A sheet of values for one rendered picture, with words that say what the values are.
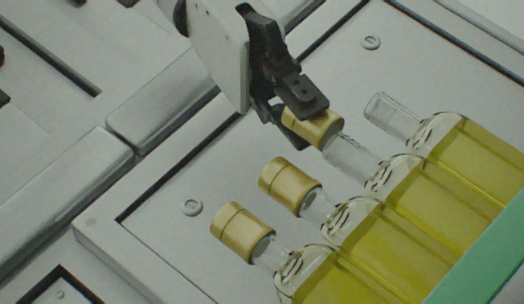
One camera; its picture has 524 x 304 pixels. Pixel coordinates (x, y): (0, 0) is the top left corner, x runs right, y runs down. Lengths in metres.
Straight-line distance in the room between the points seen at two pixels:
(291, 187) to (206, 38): 0.17
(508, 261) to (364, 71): 0.46
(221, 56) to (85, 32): 0.30
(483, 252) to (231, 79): 0.33
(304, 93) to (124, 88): 0.31
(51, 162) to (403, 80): 0.38
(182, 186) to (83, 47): 0.23
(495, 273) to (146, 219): 0.42
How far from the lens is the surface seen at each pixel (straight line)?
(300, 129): 0.88
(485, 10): 1.18
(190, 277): 0.97
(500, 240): 0.70
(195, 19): 0.94
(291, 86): 0.87
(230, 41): 0.89
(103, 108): 1.11
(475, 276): 0.68
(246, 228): 0.82
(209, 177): 1.02
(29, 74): 1.18
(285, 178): 0.85
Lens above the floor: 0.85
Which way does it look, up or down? 22 degrees up
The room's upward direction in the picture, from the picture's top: 54 degrees counter-clockwise
